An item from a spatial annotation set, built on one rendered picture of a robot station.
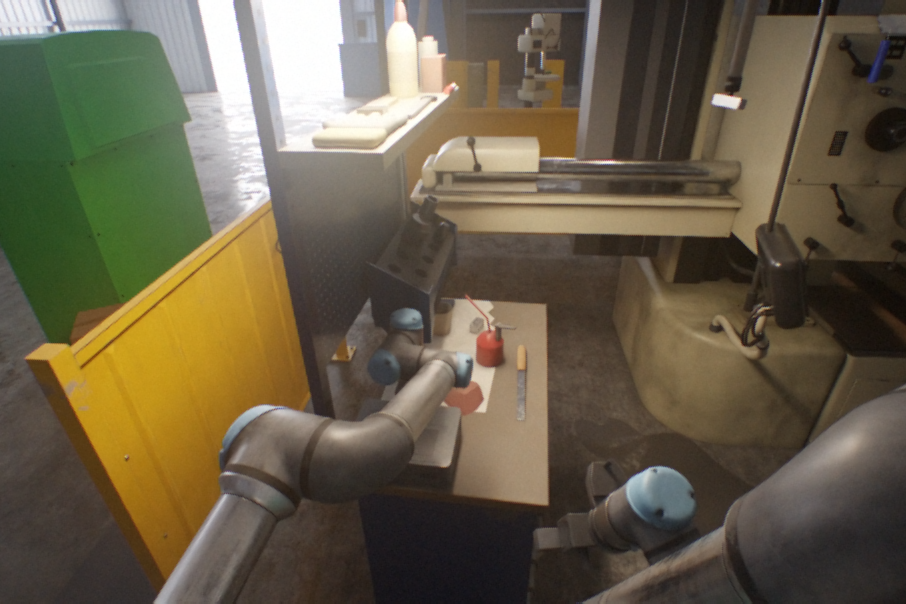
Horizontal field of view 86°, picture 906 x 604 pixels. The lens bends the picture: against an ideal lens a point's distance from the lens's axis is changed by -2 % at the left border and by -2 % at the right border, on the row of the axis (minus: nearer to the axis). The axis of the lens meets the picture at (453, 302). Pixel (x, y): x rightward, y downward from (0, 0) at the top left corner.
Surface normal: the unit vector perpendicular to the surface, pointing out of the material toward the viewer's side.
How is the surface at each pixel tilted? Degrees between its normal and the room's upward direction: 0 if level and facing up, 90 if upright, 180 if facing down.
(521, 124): 90
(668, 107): 90
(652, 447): 0
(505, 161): 90
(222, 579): 49
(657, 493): 25
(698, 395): 90
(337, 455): 36
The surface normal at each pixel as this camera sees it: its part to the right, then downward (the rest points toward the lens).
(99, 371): 1.00, 0.04
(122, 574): -0.01, -0.87
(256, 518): 0.66, -0.39
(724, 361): -0.43, 0.46
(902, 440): -0.58, -0.74
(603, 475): 0.15, -0.60
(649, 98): -0.09, 0.50
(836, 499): -0.80, -0.47
